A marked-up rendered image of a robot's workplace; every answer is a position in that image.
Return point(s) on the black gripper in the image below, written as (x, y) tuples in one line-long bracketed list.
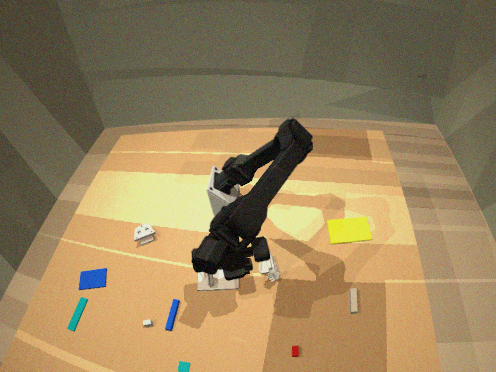
[(260, 249)]

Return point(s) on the blue rectangular bar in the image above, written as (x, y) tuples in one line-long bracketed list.
[(172, 314)]

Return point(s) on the blue flat plate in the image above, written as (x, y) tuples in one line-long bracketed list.
[(92, 279)]

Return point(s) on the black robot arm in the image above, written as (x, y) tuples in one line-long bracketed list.
[(245, 216)]

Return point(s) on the teal flat bar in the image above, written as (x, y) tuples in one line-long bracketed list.
[(77, 314)]

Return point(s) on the teal square block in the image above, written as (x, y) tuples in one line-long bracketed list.
[(183, 366)]

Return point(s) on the yellow flat plate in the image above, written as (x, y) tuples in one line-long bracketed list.
[(348, 230)]

